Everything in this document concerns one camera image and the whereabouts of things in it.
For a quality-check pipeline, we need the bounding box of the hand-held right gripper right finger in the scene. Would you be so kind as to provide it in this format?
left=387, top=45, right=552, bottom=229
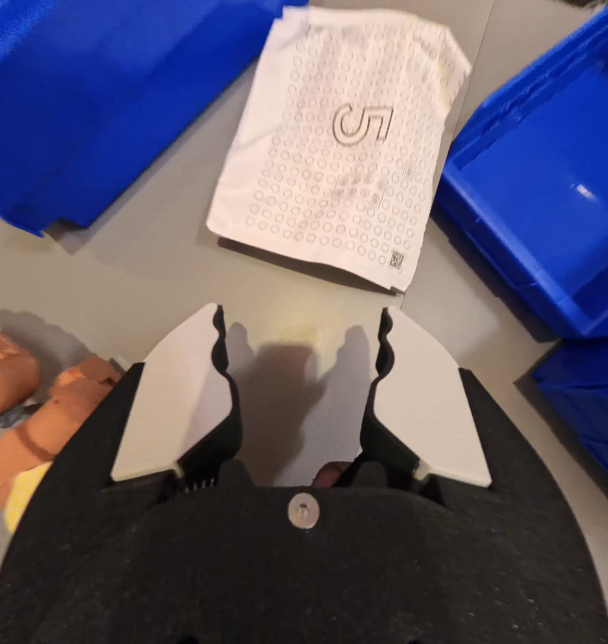
left=361, top=306, right=492, bottom=488

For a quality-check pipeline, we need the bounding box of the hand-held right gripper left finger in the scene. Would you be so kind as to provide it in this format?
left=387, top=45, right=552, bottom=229
left=111, top=303, right=243, bottom=484

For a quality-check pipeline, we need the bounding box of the blue plastic bin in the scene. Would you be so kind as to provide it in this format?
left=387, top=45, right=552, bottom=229
left=435, top=0, right=608, bottom=339
left=0, top=0, right=311, bottom=238
left=532, top=336, right=608, bottom=499

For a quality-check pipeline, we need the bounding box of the white numeral-print paper bag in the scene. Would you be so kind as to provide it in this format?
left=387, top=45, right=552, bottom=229
left=206, top=5, right=473, bottom=295

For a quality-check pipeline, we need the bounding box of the grey desk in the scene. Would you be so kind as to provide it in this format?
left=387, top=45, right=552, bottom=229
left=0, top=0, right=608, bottom=644

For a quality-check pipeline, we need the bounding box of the orange brick-built toy model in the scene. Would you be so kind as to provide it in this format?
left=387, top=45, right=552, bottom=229
left=0, top=326, right=127, bottom=535

